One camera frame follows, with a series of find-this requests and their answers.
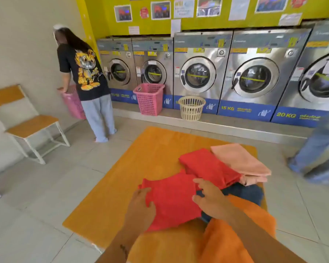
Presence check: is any person's left hand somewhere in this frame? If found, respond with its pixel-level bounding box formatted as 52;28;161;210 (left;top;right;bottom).
124;187;157;234

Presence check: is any person's right hand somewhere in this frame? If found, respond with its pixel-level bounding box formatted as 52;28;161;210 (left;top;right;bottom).
192;178;238;221

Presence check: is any red towel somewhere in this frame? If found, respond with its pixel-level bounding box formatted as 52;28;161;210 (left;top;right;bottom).
179;148;242;190
138;170;207;232

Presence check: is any person's left forearm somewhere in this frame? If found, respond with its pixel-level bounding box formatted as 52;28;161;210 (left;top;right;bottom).
95;227;150;263

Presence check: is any person's right forearm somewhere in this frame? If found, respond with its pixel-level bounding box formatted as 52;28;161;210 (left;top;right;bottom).
225;208;307;263

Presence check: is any red folded towel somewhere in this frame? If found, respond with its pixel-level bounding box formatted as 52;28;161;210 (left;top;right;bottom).
179;148;242;190

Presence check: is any dark blue garment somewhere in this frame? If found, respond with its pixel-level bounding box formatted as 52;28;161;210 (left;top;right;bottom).
196;182;264;224

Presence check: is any orange towel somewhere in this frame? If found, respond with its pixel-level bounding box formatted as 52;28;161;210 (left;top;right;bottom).
200;195;277;263

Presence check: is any peach folded towel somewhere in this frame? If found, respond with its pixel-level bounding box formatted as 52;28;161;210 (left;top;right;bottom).
210;143;272;187

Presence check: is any cream round laundry basket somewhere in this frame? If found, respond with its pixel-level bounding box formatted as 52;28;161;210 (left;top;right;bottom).
177;95;206;122

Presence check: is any pink laundry basket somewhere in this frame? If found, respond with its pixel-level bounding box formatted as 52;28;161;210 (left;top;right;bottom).
60;85;87;120
133;83;166;117

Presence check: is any medium steel washing machine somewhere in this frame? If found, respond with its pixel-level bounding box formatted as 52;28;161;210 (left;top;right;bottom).
173;31;234;115

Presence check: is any small steel washing machine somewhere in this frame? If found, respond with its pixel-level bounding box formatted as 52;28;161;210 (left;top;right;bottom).
96;38;138;103
131;37;174;109

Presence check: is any extra large steel washing machine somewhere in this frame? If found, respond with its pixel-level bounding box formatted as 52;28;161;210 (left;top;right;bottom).
271;20;329;128

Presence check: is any white notice with blue print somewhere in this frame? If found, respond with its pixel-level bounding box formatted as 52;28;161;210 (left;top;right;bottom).
173;0;195;19

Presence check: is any photo poster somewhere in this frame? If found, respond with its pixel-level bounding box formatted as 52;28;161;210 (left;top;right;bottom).
196;0;223;18
255;0;290;13
150;1;171;20
114;4;133;23

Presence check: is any wooden chair with white frame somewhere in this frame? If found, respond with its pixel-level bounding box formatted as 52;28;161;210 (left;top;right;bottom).
0;84;71;165

